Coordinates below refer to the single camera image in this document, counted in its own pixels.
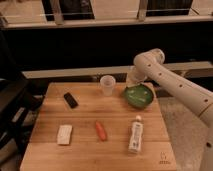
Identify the white squeeze bottle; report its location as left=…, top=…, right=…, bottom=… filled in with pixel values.
left=128, top=115, right=143, bottom=153

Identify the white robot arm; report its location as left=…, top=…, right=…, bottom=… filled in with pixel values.
left=126, top=48, right=213, bottom=171

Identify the dark chair at left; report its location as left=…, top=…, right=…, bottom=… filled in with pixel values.
left=0, top=79, right=42, bottom=153

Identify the orange carrot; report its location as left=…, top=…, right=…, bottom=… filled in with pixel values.
left=95, top=121, right=107, bottom=141

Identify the white sponge block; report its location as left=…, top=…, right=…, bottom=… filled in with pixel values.
left=57, top=125, right=72, bottom=145

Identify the green ceramic bowl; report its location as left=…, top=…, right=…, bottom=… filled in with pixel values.
left=123, top=84, right=154, bottom=109

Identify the black rectangular remote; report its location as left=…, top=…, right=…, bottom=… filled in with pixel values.
left=64, top=93, right=78, bottom=108

